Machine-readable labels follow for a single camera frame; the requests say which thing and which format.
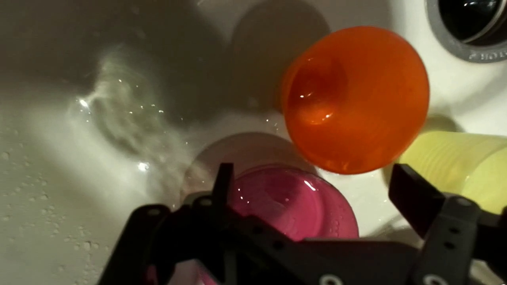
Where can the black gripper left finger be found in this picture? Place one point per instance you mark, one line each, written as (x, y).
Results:
(155, 239)

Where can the white ceramic sink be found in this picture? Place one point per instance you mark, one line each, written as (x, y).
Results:
(107, 104)

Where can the orange plastic cup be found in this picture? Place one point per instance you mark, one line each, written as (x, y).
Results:
(355, 99)

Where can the metal sink drain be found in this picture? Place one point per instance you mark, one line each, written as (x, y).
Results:
(472, 30)

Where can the yellow plastic cup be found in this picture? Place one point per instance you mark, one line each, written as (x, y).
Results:
(462, 163)

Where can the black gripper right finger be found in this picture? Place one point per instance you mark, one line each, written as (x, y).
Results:
(453, 228)

